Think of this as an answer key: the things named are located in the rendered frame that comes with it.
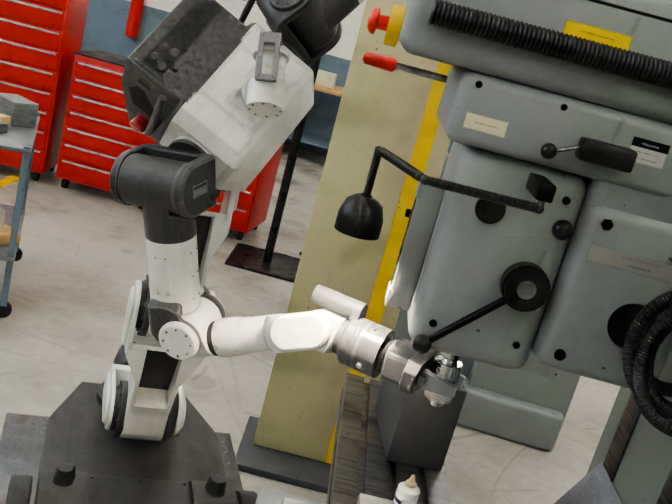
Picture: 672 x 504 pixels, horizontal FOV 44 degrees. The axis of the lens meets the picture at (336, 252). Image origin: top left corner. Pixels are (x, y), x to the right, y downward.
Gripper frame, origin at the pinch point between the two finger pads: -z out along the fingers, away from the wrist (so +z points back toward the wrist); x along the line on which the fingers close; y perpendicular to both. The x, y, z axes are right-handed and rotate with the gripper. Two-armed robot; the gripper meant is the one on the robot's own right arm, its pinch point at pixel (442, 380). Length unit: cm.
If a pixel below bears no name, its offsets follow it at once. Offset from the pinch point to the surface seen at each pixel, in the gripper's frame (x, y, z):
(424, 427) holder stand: 24.6, 21.5, 5.0
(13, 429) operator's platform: 40, 85, 121
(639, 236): -4.5, -34.1, -20.7
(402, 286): -5.9, -14.5, 9.7
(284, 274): 350, 124, 188
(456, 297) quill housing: -10.7, -17.6, 0.0
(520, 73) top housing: -14, -51, 1
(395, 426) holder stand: 22.4, 22.9, 10.3
